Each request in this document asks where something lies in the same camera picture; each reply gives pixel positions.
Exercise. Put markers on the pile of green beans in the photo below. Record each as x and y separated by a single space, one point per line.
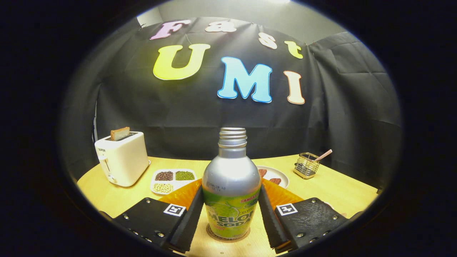
185 175

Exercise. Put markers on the brown meat piece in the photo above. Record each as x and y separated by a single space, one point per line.
275 180
262 173

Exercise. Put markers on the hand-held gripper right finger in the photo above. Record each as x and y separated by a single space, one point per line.
271 225

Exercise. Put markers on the white divided dish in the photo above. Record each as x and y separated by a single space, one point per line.
174 182

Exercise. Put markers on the black backdrop cloth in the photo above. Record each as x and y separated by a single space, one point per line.
178 117

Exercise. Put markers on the wooden table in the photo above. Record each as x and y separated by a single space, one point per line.
339 192

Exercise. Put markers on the pile of red beans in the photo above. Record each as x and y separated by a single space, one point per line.
164 176

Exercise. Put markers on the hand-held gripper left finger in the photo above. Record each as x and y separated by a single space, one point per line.
189 228

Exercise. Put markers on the white oval plate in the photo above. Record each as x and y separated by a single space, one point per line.
281 175

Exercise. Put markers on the white toaster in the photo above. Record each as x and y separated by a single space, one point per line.
125 160

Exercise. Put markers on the silver green label juice bottle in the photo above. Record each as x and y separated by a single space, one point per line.
231 171

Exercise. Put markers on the round wooden coaster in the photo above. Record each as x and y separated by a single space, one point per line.
228 240

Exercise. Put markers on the pink striped straw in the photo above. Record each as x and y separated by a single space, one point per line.
324 155

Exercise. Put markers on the toast bread slice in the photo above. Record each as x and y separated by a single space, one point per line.
120 133

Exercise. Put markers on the pile of pale soybeans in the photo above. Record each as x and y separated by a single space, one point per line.
163 188

